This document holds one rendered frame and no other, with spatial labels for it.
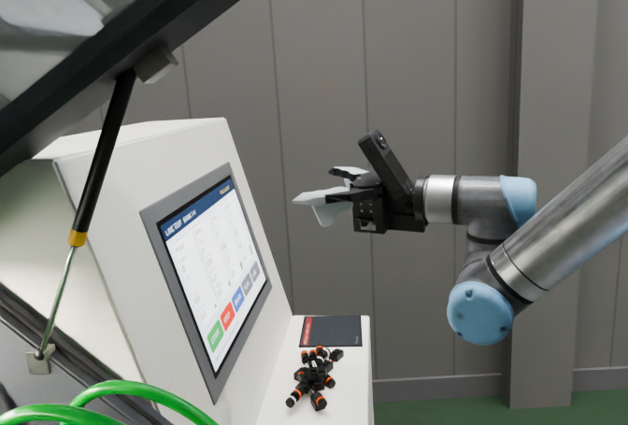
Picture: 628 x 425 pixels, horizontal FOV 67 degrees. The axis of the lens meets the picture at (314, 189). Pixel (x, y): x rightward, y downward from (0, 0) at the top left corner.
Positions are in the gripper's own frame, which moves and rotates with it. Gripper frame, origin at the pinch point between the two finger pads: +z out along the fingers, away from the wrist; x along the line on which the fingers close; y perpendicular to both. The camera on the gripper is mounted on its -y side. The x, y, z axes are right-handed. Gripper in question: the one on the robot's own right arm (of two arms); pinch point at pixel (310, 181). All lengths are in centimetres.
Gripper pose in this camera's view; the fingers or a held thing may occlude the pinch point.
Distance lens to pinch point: 81.6
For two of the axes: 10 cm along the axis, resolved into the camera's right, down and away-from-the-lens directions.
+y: 1.2, 9.4, 3.3
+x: 4.2, -3.5, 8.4
